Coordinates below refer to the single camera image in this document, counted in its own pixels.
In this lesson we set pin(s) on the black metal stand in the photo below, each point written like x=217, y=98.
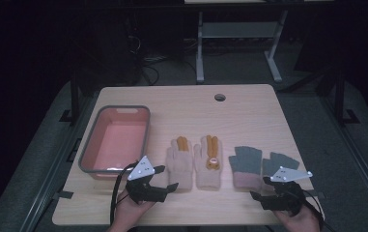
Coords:
x=74, y=96
x=341, y=96

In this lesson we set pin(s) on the person's right hand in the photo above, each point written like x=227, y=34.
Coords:
x=302, y=222

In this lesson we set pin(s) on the grey metal rail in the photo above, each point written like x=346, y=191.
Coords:
x=358, y=167
x=56, y=167

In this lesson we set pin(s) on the black tape strip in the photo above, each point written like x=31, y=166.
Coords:
x=318, y=194
x=64, y=194

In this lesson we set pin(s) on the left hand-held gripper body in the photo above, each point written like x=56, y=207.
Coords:
x=141, y=169

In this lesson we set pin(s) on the white metal table frame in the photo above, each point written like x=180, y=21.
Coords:
x=236, y=29

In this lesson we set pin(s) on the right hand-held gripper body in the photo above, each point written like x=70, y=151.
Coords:
x=288, y=175

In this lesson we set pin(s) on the pink basin with grey rim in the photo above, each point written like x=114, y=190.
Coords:
x=117, y=141

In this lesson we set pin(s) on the person's left hand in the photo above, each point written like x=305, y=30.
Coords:
x=128, y=214

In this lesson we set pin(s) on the beige glove with orange fingers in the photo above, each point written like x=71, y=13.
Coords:
x=180, y=164

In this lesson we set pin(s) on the beige glove with bear patch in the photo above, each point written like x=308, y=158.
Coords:
x=208, y=174

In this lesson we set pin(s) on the grey and pink fingerless glove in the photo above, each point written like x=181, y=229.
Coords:
x=283, y=159
x=246, y=164

